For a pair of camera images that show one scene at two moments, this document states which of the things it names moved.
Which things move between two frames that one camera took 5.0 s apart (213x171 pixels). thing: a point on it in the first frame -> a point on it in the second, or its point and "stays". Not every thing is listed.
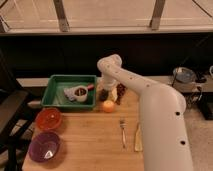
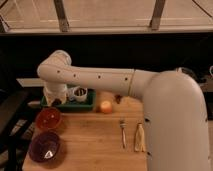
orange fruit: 108,106 stays
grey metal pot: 184,74 stays
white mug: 81,92 stays
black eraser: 103,95 -> 56,102
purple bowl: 43,147 stays
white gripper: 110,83 -> 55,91
